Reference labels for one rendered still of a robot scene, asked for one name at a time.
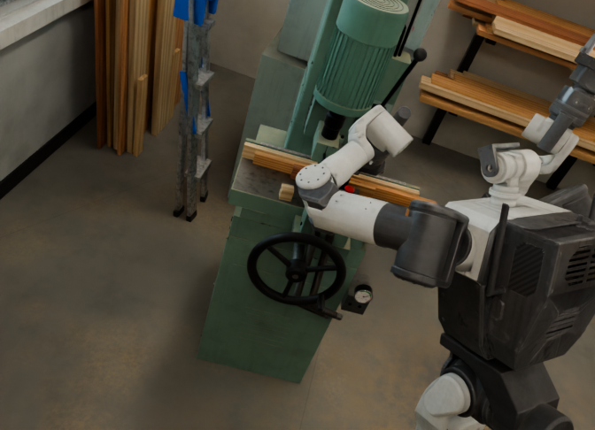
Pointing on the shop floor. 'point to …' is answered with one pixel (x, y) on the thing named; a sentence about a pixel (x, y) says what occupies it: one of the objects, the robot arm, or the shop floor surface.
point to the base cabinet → (263, 316)
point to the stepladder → (192, 71)
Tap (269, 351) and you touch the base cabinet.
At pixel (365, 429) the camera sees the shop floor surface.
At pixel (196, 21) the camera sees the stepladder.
